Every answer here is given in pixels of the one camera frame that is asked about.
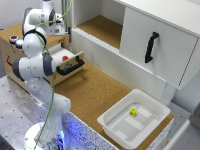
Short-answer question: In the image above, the black drawer handle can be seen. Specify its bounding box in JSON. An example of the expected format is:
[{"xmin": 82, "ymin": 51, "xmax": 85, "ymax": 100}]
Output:
[{"xmin": 55, "ymin": 56, "xmax": 86, "ymax": 77}]

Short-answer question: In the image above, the black door handle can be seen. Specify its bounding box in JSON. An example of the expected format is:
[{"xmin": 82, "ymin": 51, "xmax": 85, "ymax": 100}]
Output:
[{"xmin": 144, "ymin": 31, "xmax": 160, "ymax": 64}]

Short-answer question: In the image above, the wooden drawer box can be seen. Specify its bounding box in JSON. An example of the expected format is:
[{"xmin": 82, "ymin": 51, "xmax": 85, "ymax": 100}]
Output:
[{"xmin": 0, "ymin": 22, "xmax": 71, "ymax": 92}]

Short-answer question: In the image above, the white plastic box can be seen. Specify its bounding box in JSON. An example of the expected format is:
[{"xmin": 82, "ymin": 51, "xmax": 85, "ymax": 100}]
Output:
[{"xmin": 96, "ymin": 88, "xmax": 172, "ymax": 150}]

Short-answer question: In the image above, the wooden drawer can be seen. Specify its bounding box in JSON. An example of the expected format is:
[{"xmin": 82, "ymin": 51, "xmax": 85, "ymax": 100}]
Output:
[{"xmin": 46, "ymin": 45, "xmax": 86, "ymax": 87}]

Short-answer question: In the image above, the white cabinet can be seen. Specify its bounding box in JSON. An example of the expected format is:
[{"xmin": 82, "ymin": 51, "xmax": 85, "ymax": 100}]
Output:
[{"xmin": 71, "ymin": 0, "xmax": 200, "ymax": 107}]

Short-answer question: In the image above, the red button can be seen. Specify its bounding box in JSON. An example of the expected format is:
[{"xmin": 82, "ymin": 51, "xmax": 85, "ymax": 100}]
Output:
[{"xmin": 9, "ymin": 35, "xmax": 19, "ymax": 45}]

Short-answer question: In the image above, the white sliding door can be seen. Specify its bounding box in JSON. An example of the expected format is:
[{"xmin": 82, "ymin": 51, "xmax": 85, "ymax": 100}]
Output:
[{"xmin": 118, "ymin": 6, "xmax": 200, "ymax": 89}]

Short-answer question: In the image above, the yellow block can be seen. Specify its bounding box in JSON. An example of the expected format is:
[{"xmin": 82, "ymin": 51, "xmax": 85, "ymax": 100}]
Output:
[{"xmin": 129, "ymin": 108, "xmax": 138, "ymax": 117}]

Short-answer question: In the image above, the blue button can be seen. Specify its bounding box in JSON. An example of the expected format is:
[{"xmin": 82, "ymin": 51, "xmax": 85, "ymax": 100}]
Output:
[{"xmin": 15, "ymin": 38, "xmax": 25, "ymax": 48}]

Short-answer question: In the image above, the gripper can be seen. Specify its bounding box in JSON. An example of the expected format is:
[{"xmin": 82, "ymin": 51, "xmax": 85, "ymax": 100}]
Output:
[{"xmin": 49, "ymin": 19, "xmax": 67, "ymax": 37}]

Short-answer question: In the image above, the green cable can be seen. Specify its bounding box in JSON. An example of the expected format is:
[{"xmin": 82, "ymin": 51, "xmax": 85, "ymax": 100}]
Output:
[{"xmin": 33, "ymin": 0, "xmax": 74, "ymax": 150}]

